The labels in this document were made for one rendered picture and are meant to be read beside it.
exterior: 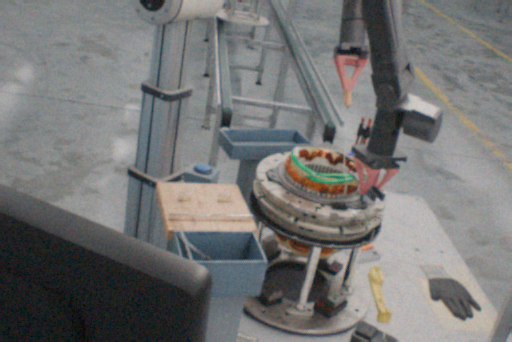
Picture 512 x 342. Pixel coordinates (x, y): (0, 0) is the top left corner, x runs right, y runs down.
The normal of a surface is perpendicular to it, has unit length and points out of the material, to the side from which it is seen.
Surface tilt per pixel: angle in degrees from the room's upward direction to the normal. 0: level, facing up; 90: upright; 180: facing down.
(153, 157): 90
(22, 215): 34
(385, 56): 97
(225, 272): 90
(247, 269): 90
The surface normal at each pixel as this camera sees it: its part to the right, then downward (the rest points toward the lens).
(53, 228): -0.07, -0.55
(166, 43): -0.53, 0.28
